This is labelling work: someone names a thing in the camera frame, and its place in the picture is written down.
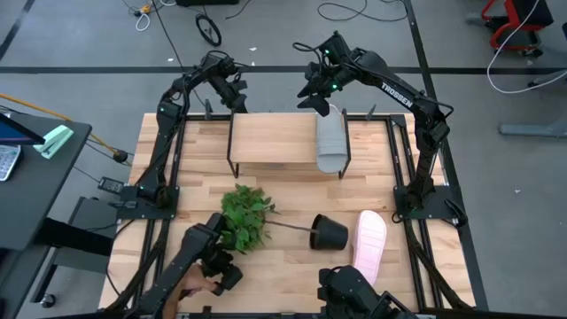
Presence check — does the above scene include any person's hand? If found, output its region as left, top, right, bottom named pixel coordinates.
left=179, top=264, right=221, bottom=299

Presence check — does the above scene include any looped black floor cable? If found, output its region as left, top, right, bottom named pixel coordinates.
left=317, top=0, right=408, bottom=22

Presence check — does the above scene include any grey desk foot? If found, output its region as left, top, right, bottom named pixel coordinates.
left=499, top=121, right=567, bottom=138

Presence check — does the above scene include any long white cable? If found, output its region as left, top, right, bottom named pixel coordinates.
left=486, top=0, right=567, bottom=95

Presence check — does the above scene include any white keyboard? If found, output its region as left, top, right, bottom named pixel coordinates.
left=0, top=144, right=22, bottom=182

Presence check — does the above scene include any mint green stapler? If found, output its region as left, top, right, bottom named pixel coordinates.
left=33, top=124, right=75, bottom=160

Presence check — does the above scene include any artificial plant in black pot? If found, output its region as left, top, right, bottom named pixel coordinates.
left=220, top=183, right=350, bottom=255

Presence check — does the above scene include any short white cable yellow plug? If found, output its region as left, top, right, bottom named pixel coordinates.
left=135, top=3, right=154, bottom=33

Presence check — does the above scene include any black floor box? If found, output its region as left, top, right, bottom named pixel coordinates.
left=175, top=0, right=240, bottom=7

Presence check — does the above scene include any black desk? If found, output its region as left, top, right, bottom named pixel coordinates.
left=0, top=113, right=114, bottom=319

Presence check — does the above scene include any dark grey equipment box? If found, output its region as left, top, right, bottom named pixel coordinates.
left=70, top=197, right=120, bottom=243

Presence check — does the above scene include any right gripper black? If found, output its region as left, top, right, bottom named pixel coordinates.
left=297, top=59, right=346, bottom=118

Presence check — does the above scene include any black coiled cable ring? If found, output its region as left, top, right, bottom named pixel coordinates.
left=196, top=13, right=222, bottom=48

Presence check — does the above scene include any wooden shelf with black frame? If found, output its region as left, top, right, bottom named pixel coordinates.
left=225, top=107, right=352, bottom=181

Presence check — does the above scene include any black power adapter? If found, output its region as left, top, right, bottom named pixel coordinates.
left=97, top=176, right=125, bottom=195

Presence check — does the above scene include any grey slide sandal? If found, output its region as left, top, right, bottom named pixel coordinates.
left=315, top=113, right=349, bottom=175

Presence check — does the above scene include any monitor with blue screen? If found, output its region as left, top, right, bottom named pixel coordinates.
left=0, top=113, right=45, bottom=146

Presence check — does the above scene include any red and black chair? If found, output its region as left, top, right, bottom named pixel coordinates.
left=480, top=0, right=555, bottom=57

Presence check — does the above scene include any person's forearm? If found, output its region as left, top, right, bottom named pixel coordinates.
left=161, top=290, right=187, bottom=319

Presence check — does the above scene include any long black floor cable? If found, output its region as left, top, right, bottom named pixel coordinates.
left=150, top=0, right=207, bottom=107

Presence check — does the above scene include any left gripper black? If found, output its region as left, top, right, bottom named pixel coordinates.
left=215, top=70, right=250, bottom=114

